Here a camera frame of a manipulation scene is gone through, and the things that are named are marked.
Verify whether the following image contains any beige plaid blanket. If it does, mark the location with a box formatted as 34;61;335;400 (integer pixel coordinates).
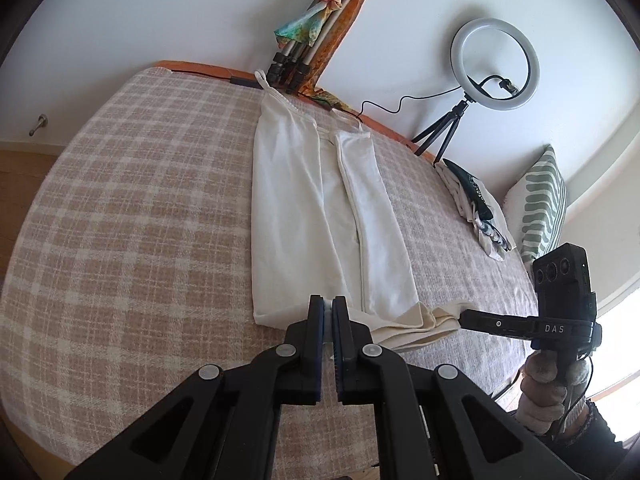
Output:
0;67;541;480

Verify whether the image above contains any orange patterned cloth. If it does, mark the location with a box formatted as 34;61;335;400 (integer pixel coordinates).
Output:
299;0;379;112

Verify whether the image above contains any person's right forearm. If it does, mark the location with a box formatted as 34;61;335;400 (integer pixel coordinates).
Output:
542;399;633;480

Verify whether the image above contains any orange bed frame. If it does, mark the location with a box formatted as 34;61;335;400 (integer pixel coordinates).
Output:
152;61;437;162

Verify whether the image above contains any silver folded tripod stand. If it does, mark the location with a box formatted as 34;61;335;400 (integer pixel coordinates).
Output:
267;0;364;94

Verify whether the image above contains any colourful knotted scarf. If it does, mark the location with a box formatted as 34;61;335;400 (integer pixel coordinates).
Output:
273;0;372;47

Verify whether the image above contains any green striped pillow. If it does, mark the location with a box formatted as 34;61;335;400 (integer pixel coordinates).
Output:
504;145;569;267

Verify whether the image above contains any white ring light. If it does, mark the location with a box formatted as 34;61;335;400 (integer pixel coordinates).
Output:
450;17;541;113

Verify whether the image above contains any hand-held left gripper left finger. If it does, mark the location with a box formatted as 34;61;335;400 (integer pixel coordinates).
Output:
62;295;328;480

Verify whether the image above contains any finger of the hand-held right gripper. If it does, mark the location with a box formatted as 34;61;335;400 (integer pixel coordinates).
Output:
458;308;535;341

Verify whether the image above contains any dark green printed cloth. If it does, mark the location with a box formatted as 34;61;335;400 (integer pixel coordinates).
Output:
442;158;494;209

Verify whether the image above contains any white camisole top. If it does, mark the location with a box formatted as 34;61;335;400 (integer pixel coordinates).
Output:
251;71;461;352

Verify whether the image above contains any small black tripod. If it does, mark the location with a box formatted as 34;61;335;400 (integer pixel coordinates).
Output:
411;92;474;164

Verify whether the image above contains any person's right hand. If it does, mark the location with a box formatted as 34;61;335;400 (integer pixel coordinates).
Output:
515;349;592;437

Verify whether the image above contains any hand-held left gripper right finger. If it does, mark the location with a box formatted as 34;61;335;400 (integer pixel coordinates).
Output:
332;296;591;480

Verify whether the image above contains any black ring light cable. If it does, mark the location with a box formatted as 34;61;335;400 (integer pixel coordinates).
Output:
356;75;519;117

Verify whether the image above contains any pile of folded clothes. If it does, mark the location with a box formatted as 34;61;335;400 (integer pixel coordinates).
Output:
436;164;517;262

